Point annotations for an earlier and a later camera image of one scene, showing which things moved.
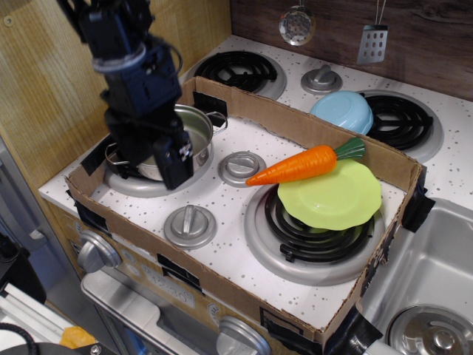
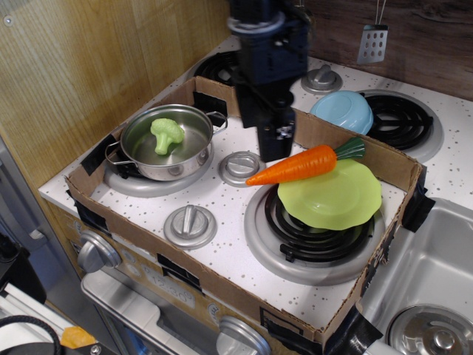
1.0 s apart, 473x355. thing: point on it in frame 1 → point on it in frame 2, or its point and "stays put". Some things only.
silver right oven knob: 237,337 stays put
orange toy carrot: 307,163 stays put
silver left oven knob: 96,254 stays put
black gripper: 143,88 → 273,55
